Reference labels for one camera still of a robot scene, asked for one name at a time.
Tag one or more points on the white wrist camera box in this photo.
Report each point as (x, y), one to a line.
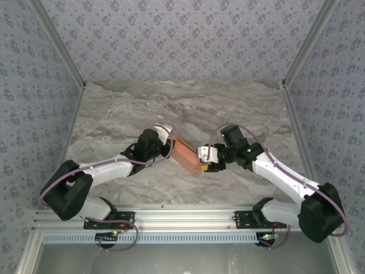
(163, 131)
(206, 153)

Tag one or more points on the aluminium table side rail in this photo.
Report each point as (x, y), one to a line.
(299, 128)
(64, 148)

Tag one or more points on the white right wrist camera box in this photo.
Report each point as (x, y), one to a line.
(206, 153)

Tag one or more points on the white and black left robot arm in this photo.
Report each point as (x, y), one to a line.
(68, 194)

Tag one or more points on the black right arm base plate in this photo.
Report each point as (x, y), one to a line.
(245, 221)

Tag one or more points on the aluminium corner post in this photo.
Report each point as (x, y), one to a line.
(57, 42)
(309, 42)

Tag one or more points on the grey metal lower panel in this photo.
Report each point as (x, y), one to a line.
(185, 259)

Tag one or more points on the aluminium front rail frame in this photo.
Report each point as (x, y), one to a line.
(182, 217)

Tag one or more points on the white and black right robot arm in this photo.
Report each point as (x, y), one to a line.
(322, 214)

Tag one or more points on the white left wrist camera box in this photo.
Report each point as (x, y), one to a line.
(163, 131)

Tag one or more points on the orange paper box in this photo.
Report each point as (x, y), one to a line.
(186, 155)

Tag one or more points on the small black electronics board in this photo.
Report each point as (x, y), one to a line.
(107, 237)
(268, 238)

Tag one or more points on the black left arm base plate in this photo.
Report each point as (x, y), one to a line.
(125, 221)

